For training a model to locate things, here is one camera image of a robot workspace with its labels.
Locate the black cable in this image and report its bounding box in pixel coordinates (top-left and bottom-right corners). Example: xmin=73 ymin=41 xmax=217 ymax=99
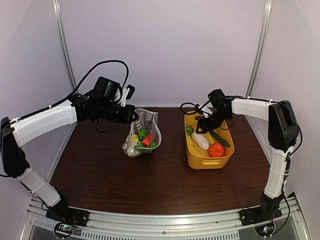
xmin=180 ymin=99 xmax=236 ymax=131
xmin=0 ymin=59 xmax=131 ymax=178

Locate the right aluminium frame post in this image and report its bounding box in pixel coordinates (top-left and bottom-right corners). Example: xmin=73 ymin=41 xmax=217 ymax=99
xmin=245 ymin=0 xmax=273 ymax=97

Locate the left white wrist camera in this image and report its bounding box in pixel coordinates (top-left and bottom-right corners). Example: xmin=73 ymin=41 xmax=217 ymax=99
xmin=119 ymin=84 xmax=136 ymax=107

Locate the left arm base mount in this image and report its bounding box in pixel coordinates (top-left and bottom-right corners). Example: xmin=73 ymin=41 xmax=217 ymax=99
xmin=45 ymin=207 xmax=89 ymax=227

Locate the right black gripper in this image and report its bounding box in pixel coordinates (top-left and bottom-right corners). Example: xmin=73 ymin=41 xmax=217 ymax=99
xmin=197 ymin=108 xmax=231 ymax=134

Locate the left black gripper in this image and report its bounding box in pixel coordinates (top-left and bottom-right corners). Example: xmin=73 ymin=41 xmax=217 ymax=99
xmin=97 ymin=100 xmax=139 ymax=124

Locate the circuit board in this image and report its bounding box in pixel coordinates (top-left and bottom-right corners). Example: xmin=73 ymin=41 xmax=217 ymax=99
xmin=53 ymin=222 xmax=75 ymax=239
xmin=254 ymin=223 xmax=275 ymax=238

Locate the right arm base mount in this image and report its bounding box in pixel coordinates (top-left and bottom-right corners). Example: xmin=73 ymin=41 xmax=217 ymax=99
xmin=238 ymin=206 xmax=282 ymax=226

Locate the orange toy pumpkin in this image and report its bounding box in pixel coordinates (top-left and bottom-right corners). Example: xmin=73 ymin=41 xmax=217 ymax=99
xmin=207 ymin=142 xmax=225 ymax=158

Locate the left black cable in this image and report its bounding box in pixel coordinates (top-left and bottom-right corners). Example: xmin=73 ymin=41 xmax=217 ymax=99
xmin=0 ymin=59 xmax=131 ymax=178

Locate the left aluminium frame post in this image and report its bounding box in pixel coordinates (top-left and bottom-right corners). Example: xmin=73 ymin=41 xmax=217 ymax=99
xmin=52 ymin=0 xmax=77 ymax=90

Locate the left circuit board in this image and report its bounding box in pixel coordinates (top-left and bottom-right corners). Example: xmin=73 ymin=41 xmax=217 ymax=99
xmin=53 ymin=222 xmax=75 ymax=239

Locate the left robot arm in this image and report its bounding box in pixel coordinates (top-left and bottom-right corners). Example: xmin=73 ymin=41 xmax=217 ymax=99
xmin=0 ymin=77 xmax=139 ymax=222

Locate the yellow toy squash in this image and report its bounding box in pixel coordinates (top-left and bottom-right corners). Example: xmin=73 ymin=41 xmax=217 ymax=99
xmin=132 ymin=134 xmax=140 ymax=143

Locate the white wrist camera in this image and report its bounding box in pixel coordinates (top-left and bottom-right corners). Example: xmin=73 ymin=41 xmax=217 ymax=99
xmin=196 ymin=105 xmax=213 ymax=118
xmin=119 ymin=84 xmax=136 ymax=107

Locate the aluminium frame post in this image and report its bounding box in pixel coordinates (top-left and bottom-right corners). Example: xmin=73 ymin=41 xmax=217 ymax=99
xmin=52 ymin=0 xmax=77 ymax=90
xmin=245 ymin=0 xmax=273 ymax=97

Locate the front aluminium rail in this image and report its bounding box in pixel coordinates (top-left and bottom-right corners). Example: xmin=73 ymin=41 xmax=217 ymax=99
xmin=18 ymin=201 xmax=311 ymax=240

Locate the right black cable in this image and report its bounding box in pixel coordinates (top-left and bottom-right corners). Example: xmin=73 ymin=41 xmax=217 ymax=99
xmin=180 ymin=99 xmax=236 ymax=131

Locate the white toy radish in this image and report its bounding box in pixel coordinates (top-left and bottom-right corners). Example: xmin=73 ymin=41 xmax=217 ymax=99
xmin=125 ymin=146 xmax=142 ymax=158

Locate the dotted clear zip bag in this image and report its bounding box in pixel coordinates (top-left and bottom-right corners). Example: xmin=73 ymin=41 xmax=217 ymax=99
xmin=122 ymin=108 xmax=162 ymax=158

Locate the orange toy carrot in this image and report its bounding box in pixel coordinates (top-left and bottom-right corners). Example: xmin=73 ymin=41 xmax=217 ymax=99
xmin=135 ymin=127 xmax=157 ymax=148

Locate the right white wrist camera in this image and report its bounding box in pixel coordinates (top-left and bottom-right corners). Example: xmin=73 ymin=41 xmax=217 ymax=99
xmin=196 ymin=105 xmax=213 ymax=118

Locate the right circuit board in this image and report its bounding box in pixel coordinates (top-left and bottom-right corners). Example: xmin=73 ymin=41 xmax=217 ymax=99
xmin=254 ymin=223 xmax=275 ymax=238

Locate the yellow plastic basket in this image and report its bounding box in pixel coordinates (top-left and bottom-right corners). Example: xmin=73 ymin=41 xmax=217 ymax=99
xmin=184 ymin=113 xmax=235 ymax=170

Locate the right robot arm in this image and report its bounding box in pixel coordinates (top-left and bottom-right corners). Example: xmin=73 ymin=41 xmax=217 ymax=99
xmin=194 ymin=89 xmax=302 ymax=221

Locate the dark green toy cucumber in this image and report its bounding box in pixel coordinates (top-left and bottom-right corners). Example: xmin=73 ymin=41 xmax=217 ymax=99
xmin=209 ymin=130 xmax=230 ymax=148

